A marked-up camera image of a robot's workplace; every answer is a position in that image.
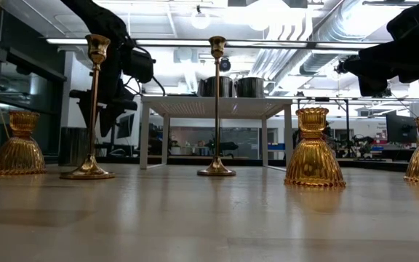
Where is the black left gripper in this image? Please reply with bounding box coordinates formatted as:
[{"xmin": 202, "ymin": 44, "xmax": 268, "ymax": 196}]
[{"xmin": 69, "ymin": 90, "xmax": 138, "ymax": 138}]

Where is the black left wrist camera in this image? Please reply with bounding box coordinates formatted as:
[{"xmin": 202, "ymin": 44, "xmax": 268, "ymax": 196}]
[{"xmin": 121, "ymin": 49, "xmax": 156, "ymax": 84}]

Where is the black aluminium rig frame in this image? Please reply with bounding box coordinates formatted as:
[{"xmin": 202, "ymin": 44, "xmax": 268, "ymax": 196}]
[{"xmin": 44, "ymin": 154, "xmax": 410, "ymax": 172}]

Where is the round pendant lamp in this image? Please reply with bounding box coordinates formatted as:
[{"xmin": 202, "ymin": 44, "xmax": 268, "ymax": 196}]
[{"xmin": 190, "ymin": 5, "xmax": 212, "ymax": 31}]

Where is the black computer monitor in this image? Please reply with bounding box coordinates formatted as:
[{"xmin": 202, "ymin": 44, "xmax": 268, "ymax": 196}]
[
  {"xmin": 116, "ymin": 113, "xmax": 136, "ymax": 140},
  {"xmin": 386, "ymin": 113, "xmax": 418, "ymax": 145}
]

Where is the long ceiling light bar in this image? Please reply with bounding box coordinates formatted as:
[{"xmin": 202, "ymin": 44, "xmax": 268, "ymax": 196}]
[{"xmin": 45, "ymin": 37, "xmax": 381, "ymax": 50}]

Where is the white perforated metal shelf riser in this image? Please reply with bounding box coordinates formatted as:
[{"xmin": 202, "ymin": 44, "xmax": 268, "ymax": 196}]
[{"xmin": 139, "ymin": 95, "xmax": 293, "ymax": 171}]

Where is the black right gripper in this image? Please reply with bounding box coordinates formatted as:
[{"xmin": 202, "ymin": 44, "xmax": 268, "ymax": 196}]
[{"xmin": 343, "ymin": 34, "xmax": 419, "ymax": 98}]

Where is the tall brass candlestick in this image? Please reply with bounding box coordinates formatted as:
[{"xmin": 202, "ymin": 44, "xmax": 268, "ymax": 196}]
[{"xmin": 196, "ymin": 36, "xmax": 237, "ymax": 178}]

